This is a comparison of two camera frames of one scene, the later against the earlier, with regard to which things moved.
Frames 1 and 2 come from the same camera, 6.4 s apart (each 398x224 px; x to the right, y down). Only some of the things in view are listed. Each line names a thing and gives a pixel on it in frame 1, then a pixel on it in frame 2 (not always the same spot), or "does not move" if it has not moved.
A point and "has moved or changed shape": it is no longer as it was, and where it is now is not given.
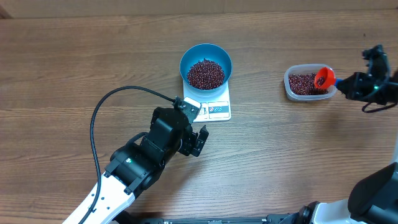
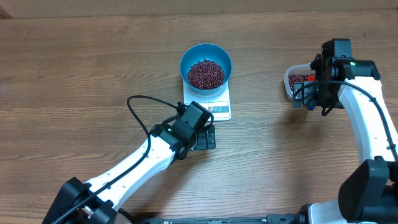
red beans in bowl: (205, 74) does not move
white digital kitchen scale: (214, 106) does not move
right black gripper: (357, 82) to (336, 105)
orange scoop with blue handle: (325, 78) has moved or changed shape
